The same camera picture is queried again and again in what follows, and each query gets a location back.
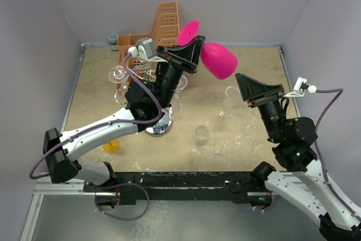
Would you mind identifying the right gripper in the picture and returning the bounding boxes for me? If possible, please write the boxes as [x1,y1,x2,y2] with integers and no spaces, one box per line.
[234,72,283,141]

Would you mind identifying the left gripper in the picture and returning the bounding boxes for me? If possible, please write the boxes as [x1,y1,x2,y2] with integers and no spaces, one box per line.
[155,36,204,108]

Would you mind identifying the pink plastic goblet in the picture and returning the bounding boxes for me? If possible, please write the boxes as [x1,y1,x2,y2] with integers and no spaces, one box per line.
[177,20,238,80]

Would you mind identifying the clear champagne flute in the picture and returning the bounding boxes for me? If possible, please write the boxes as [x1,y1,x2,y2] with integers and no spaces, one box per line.
[171,75,188,120]

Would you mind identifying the clear wine glass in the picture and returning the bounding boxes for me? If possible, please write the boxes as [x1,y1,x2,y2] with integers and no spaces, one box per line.
[219,86,240,120]
[190,125,210,155]
[108,65,129,105]

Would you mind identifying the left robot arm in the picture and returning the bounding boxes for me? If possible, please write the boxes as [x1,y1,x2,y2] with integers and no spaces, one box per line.
[43,36,205,191]

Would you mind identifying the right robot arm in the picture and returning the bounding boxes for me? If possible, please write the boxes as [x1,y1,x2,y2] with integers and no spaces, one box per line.
[235,73,360,240]

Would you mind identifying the clear back wine glass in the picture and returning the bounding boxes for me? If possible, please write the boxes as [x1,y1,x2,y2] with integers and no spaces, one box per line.
[219,86,240,120]

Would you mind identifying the clear front wine glass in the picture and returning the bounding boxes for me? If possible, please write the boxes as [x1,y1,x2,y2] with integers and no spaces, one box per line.
[190,125,210,155]

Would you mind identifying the chrome wine glass rack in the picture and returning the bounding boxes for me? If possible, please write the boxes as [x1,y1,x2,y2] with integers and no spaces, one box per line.
[146,91,175,137]

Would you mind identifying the orange plastic file organizer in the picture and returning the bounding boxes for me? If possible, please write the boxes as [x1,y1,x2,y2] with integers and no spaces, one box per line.
[116,1,181,84]

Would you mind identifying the small grey cap bottle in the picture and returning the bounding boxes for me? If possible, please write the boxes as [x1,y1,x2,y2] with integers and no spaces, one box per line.
[108,33,118,51]

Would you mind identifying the yellow plastic goblet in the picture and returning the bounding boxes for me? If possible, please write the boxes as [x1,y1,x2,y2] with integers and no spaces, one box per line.
[102,139,120,154]

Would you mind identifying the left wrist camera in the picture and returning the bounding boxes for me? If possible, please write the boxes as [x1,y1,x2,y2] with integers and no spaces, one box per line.
[127,37,166,62]

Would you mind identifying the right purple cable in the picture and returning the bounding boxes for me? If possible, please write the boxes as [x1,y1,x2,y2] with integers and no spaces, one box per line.
[314,88,361,222]

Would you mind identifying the black base frame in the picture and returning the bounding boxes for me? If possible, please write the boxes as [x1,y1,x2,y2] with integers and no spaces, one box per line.
[83,171,272,206]

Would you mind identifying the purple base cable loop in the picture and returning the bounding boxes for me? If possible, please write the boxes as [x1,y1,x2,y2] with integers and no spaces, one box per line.
[94,181,150,221]

